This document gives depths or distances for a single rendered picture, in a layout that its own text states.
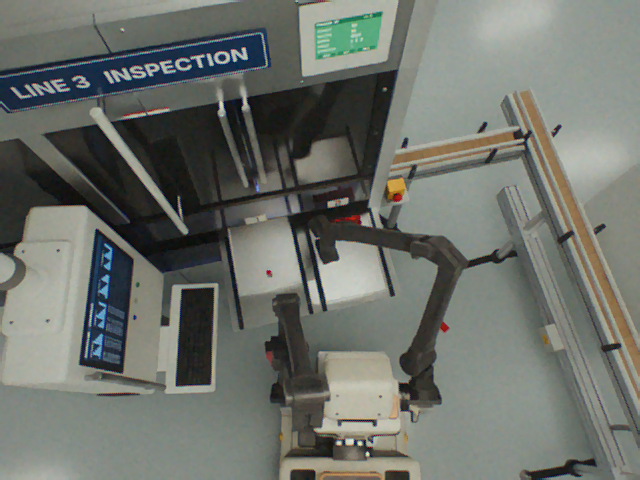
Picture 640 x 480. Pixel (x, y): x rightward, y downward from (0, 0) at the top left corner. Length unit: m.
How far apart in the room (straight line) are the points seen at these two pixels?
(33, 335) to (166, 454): 1.62
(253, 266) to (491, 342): 1.55
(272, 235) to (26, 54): 1.23
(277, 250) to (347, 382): 0.80
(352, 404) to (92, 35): 1.13
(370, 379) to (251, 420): 1.48
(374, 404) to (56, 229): 1.04
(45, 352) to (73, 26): 0.81
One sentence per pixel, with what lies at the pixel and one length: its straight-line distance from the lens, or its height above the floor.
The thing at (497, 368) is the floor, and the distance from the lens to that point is 3.04.
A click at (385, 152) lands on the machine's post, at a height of 1.37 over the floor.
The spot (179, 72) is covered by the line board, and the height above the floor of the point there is 1.94.
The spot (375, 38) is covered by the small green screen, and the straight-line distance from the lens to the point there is 1.24.
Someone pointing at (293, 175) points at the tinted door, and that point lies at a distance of 1.74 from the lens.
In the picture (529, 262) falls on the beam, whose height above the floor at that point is 0.52.
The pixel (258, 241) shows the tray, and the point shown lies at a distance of 2.12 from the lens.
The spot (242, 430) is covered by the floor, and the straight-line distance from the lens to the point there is 2.89.
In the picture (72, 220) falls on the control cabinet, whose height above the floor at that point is 1.55.
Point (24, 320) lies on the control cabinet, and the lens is 1.51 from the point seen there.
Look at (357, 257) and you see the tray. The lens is 2.08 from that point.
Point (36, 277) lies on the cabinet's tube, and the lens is 1.45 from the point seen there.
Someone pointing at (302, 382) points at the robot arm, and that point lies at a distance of 1.29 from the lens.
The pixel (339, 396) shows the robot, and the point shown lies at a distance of 1.49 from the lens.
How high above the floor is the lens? 2.86
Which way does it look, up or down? 71 degrees down
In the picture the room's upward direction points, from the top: 1 degrees clockwise
